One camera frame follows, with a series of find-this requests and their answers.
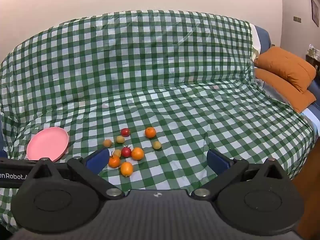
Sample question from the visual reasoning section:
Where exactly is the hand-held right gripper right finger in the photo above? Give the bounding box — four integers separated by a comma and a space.
191, 149, 292, 200

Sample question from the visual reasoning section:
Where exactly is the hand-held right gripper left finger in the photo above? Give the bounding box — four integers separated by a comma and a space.
24, 147, 125, 200

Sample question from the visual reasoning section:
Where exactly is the orange fruit with green calyx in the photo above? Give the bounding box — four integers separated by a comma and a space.
108, 155, 121, 169

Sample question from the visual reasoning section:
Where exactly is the pink plate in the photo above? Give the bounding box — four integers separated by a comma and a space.
26, 127, 70, 163

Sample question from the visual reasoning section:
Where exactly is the orange pillow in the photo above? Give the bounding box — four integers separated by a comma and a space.
254, 68, 317, 113
254, 46, 317, 94

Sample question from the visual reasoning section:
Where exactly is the green checked cloth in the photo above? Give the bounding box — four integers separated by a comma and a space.
0, 9, 314, 233

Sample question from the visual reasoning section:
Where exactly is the blue sofa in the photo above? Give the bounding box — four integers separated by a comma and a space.
0, 25, 320, 160

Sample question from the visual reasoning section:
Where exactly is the wooden side table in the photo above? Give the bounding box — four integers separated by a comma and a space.
305, 54, 320, 72

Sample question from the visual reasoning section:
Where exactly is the framed wall picture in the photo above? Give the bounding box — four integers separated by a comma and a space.
311, 0, 319, 27

